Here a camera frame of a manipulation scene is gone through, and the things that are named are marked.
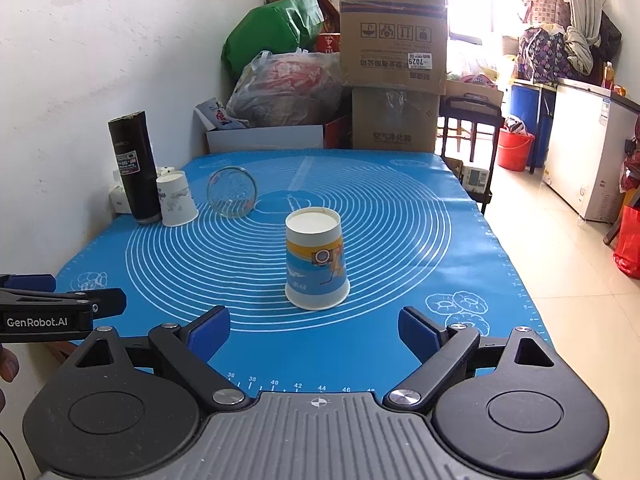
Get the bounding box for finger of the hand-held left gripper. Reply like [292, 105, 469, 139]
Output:
[0, 287, 127, 319]
[0, 273, 57, 293]

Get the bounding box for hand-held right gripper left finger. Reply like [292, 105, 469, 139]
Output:
[65, 305, 252, 408]

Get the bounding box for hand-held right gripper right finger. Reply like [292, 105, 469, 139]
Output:
[382, 305, 572, 408]

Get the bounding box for blue yellow printed paper cup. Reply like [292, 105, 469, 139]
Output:
[284, 207, 351, 311]

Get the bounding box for white printed paper cup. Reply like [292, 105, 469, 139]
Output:
[154, 170, 200, 228]

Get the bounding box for clear glass cup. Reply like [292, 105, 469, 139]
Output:
[206, 165, 259, 220]

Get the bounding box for person's left hand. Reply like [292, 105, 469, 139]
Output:
[0, 344, 21, 411]

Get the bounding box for blue silicone baking mat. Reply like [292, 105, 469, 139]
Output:
[54, 148, 554, 402]

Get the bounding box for white power strip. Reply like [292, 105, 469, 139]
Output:
[108, 183, 133, 217]

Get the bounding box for black cylindrical bottle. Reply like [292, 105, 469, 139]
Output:
[107, 112, 164, 225]

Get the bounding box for white floor appliance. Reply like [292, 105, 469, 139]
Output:
[460, 164, 489, 194]

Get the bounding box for white and red carton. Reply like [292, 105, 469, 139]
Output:
[205, 115, 351, 156]

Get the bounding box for red plastic bucket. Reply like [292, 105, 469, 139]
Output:
[495, 127, 535, 171]

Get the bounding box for plastic-wrapped cardboard box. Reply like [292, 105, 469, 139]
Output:
[351, 85, 442, 154]

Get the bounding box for dark wooden chair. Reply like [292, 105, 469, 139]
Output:
[435, 96, 506, 217]

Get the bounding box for white blue printed packet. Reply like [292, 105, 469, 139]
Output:
[194, 98, 251, 131]

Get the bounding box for blue cabinet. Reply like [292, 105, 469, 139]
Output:
[509, 82, 557, 175]

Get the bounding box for flat cardboard box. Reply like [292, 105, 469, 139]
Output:
[442, 80, 505, 109]

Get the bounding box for white chest freezer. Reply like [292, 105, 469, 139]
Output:
[544, 79, 640, 224]

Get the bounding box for clear plastic bag red contents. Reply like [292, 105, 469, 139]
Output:
[225, 48, 345, 129]

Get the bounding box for purple patterned bag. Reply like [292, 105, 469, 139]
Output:
[516, 26, 572, 84]

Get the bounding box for large taped cardboard box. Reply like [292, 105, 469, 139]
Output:
[337, 0, 450, 96]

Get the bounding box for green plastic bag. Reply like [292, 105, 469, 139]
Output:
[221, 0, 326, 81]

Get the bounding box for grey cloth bundle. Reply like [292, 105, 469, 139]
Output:
[564, 24, 595, 75]

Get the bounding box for black bag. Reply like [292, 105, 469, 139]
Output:
[591, 9, 624, 87]

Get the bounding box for pink checked bag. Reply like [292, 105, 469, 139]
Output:
[519, 0, 572, 32]

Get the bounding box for black cable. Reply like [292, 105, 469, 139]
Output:
[0, 429, 27, 480]

